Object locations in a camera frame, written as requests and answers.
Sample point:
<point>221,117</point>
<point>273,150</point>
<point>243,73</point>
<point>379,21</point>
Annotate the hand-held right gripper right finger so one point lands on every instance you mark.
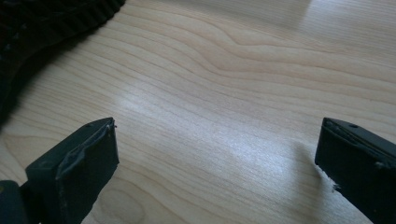
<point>361,168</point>

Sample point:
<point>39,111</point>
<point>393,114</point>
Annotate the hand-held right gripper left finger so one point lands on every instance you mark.
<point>77,174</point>

